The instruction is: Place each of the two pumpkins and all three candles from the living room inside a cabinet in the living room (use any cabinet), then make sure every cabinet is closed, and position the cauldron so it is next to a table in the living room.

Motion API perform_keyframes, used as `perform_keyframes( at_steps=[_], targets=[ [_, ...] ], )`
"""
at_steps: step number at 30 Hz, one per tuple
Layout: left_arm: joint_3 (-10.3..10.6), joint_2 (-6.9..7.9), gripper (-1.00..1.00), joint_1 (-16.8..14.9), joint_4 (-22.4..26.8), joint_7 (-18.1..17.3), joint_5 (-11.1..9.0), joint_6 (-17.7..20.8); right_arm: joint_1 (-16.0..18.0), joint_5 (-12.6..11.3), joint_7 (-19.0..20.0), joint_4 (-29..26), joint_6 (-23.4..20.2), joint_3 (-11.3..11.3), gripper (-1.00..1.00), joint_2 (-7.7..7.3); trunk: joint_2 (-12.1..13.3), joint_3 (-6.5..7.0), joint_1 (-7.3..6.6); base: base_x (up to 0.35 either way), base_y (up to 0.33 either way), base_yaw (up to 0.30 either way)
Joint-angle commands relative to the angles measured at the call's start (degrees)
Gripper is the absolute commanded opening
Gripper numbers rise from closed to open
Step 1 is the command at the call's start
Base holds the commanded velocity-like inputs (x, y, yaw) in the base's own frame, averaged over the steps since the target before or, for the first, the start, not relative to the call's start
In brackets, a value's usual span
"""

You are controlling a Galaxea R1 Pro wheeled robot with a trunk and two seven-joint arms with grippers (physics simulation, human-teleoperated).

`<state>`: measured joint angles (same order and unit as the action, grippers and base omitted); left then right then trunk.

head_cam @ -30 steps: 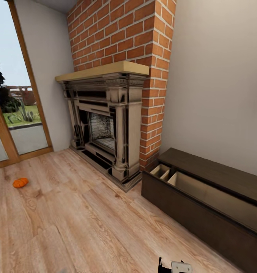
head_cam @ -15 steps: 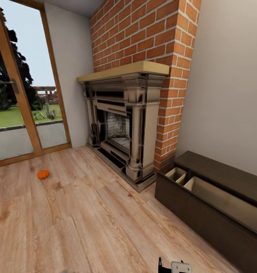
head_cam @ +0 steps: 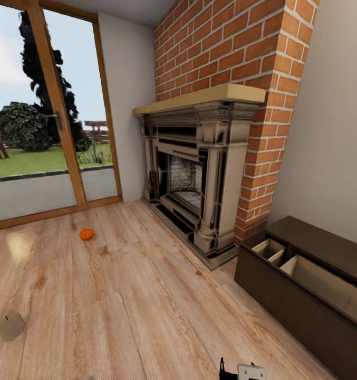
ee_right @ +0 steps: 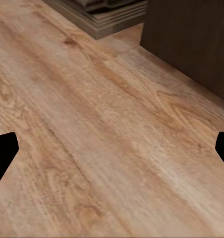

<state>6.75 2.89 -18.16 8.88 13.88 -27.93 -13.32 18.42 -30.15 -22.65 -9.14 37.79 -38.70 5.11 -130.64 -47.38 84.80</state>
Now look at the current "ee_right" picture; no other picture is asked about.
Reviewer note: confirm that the wood fireplace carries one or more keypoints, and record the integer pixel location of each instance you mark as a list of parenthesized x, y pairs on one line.
[(101, 18)]

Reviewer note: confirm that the cabinet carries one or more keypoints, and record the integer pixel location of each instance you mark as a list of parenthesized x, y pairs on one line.
[(188, 35)]

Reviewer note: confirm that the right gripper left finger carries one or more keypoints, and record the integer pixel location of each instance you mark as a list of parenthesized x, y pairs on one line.
[(8, 149)]

